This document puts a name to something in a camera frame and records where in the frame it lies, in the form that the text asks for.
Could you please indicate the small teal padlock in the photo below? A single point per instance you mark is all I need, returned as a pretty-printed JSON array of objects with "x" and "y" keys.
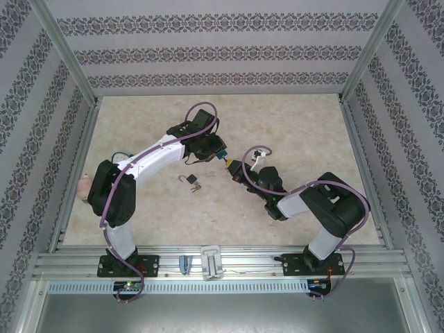
[{"x": 222, "y": 154}]

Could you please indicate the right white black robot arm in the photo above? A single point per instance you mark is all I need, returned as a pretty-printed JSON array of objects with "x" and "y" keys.
[{"x": 293, "y": 206}]

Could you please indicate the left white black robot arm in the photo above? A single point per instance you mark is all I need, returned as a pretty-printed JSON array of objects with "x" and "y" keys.
[{"x": 156, "y": 159}]

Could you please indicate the teal dial scale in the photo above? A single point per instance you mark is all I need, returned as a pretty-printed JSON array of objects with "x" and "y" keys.
[{"x": 119, "y": 156}]

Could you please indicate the blue clip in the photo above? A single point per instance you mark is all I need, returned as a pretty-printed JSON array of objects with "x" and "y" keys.
[{"x": 185, "y": 265}]

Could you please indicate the pink plastic bottle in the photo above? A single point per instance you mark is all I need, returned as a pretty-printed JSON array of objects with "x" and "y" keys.
[{"x": 83, "y": 187}]

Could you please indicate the small circuit board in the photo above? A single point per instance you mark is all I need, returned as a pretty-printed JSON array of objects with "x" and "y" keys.
[
  {"x": 317, "y": 284},
  {"x": 129, "y": 286}
]

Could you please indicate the grey metal sheet panel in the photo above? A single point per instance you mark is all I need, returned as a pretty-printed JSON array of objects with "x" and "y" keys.
[{"x": 222, "y": 312}]

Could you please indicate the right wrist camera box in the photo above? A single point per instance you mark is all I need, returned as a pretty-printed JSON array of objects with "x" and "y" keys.
[{"x": 258, "y": 153}]

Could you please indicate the grey white clamp bracket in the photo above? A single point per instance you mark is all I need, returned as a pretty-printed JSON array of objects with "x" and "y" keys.
[{"x": 211, "y": 253}]

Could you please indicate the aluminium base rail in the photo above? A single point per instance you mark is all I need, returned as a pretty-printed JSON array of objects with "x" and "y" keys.
[{"x": 249, "y": 258}]

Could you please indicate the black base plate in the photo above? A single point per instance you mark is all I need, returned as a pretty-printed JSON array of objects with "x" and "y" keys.
[
  {"x": 295, "y": 265},
  {"x": 149, "y": 265}
]

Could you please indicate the aluminium side rail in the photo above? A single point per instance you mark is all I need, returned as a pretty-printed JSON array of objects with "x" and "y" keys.
[
  {"x": 356, "y": 138},
  {"x": 85, "y": 138}
]

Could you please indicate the aluminium frame post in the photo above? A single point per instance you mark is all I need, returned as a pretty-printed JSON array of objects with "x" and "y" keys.
[
  {"x": 369, "y": 52},
  {"x": 67, "y": 52}
]

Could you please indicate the aluminium frame bar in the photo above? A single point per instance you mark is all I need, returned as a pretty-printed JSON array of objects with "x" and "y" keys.
[
  {"x": 29, "y": 312},
  {"x": 414, "y": 312}
]

